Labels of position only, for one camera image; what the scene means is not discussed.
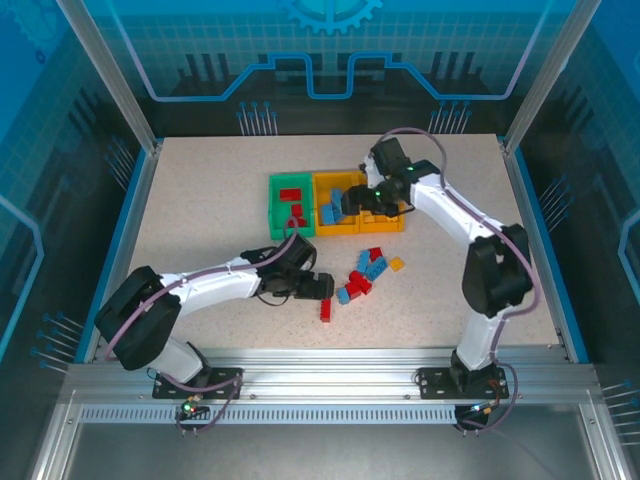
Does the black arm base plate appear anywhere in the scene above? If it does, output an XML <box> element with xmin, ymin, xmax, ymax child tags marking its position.
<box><xmin>152</xmin><ymin>366</ymin><xmax>245</xmax><ymax>401</ymax></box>
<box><xmin>417</xmin><ymin>366</ymin><xmax>511</xmax><ymax>401</ymax></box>

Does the aluminium frame rail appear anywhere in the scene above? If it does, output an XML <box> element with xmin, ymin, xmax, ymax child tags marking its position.
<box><xmin>64</xmin><ymin>347</ymin><xmax>599</xmax><ymax>406</ymax></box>

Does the green plastic bin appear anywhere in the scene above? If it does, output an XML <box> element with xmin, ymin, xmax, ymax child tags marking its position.
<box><xmin>267</xmin><ymin>172</ymin><xmax>319</xmax><ymax>241</ymax></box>

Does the yellow plastic bin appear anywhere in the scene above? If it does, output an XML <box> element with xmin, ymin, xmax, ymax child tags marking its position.
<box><xmin>312</xmin><ymin>171</ymin><xmax>364</xmax><ymax>239</ymax></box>
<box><xmin>358</xmin><ymin>171</ymin><xmax>406</xmax><ymax>235</ymax></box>

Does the aluminium frame post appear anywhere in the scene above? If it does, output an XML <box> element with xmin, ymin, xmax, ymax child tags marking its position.
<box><xmin>53</xmin><ymin>0</ymin><xmax>164</xmax><ymax>154</ymax></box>
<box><xmin>502</xmin><ymin>0</ymin><xmax>604</xmax><ymax>156</ymax></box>

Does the slotted cable duct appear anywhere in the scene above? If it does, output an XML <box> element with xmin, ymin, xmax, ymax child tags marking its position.
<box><xmin>78</xmin><ymin>405</ymin><xmax>459</xmax><ymax>424</ymax></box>

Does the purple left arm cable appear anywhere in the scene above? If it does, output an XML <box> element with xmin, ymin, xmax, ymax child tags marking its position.
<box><xmin>102</xmin><ymin>215</ymin><xmax>321</xmax><ymax>436</ymax></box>

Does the grey metal shelf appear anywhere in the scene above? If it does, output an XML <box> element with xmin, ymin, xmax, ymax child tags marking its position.
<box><xmin>29</xmin><ymin>404</ymin><xmax>626</xmax><ymax>480</ymax></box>

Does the blue table border strip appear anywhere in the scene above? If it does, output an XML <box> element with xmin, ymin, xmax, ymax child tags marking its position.
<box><xmin>510</xmin><ymin>147</ymin><xmax>589</xmax><ymax>364</ymax></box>
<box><xmin>74</xmin><ymin>147</ymin><xmax>151</xmax><ymax>364</ymax></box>

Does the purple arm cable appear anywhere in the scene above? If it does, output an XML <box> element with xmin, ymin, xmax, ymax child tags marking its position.
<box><xmin>102</xmin><ymin>215</ymin><xmax>321</xmax><ymax>436</ymax></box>
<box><xmin>382</xmin><ymin>127</ymin><xmax>541</xmax><ymax>436</ymax></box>

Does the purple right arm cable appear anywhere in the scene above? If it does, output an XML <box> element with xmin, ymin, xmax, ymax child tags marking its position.
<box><xmin>382</xmin><ymin>127</ymin><xmax>541</xmax><ymax>436</ymax></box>

